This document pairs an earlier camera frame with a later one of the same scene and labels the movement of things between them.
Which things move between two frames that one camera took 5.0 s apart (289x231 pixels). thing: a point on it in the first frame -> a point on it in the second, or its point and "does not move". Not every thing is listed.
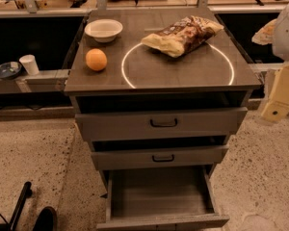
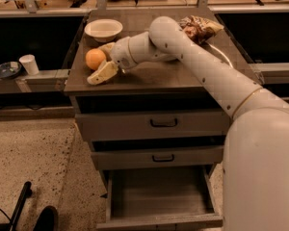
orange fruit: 96,60 does not move
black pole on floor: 26,193 does not move
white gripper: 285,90 -> 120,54
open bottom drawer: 163,196 does not move
